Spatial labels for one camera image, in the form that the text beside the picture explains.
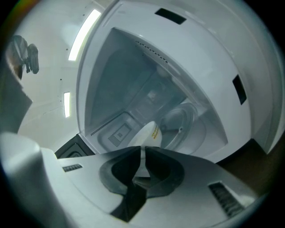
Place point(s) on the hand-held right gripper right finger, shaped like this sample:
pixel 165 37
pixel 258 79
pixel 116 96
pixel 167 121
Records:
pixel 191 184

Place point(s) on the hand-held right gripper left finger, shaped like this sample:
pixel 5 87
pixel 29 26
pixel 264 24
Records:
pixel 93 178

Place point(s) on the white microwave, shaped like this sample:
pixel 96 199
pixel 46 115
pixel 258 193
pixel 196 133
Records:
pixel 207 66

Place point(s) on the glass microwave turntable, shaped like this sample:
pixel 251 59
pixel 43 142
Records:
pixel 189 133

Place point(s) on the short ceiling light panel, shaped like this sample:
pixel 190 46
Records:
pixel 67 104

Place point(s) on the person's grey upper garment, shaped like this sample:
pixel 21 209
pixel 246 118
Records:
pixel 13 107

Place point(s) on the long ceiling light panel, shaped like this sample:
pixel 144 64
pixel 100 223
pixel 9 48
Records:
pixel 84 35

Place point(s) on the black head-worn camera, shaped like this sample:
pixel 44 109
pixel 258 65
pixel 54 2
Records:
pixel 33 58

